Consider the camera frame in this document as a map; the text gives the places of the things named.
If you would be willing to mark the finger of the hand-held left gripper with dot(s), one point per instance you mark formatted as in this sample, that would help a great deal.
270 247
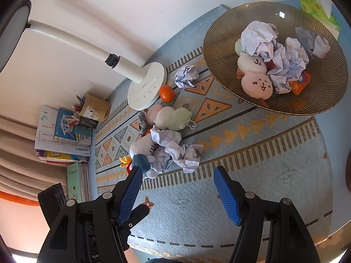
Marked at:
50 200
138 213

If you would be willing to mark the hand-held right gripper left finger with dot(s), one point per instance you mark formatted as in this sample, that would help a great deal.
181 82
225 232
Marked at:
129 197

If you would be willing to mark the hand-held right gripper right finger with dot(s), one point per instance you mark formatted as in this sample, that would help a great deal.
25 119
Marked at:
227 197

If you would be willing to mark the red and yellow plush toy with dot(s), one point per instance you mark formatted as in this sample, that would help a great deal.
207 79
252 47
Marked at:
125 160

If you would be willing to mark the grey paper ball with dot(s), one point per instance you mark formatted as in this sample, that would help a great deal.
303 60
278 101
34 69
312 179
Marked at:
161 161

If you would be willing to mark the white and blue plush toy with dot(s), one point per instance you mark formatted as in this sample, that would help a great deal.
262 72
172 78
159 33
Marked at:
142 146

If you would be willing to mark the orange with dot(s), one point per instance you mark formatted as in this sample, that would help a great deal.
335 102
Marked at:
166 92
148 132

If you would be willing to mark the blue plaid cloth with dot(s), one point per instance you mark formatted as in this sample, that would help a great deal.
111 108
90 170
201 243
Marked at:
142 122

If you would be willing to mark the three-ball plush with faces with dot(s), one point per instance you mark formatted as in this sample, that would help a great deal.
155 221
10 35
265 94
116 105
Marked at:
256 86

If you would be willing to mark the amber ribbed glass bowl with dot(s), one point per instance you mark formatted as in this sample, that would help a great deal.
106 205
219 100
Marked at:
323 87

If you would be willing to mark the pile of green books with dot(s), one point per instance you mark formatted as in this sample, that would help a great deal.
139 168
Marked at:
74 180

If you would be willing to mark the blue patterned woven mat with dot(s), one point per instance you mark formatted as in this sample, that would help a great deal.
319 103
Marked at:
246 156

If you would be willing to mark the beige curtain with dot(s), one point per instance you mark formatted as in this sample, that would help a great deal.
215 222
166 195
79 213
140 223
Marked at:
22 156

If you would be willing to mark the stack of colourful workbooks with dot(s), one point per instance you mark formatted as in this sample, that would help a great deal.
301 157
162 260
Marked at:
65 134

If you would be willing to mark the bunch of pencils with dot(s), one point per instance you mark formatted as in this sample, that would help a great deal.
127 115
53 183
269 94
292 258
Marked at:
74 119

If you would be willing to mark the black mesh pen holder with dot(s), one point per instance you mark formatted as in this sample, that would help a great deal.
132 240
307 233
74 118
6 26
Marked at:
87 122

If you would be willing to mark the bamboo pen holder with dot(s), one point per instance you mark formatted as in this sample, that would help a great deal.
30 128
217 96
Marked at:
96 108

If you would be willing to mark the bunch of pens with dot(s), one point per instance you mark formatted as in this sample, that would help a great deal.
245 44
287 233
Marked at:
81 100

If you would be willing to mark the white desk lamp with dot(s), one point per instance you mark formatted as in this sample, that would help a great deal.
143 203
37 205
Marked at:
146 87

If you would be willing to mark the green tissue pack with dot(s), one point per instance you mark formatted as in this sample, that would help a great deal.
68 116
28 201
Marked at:
315 8

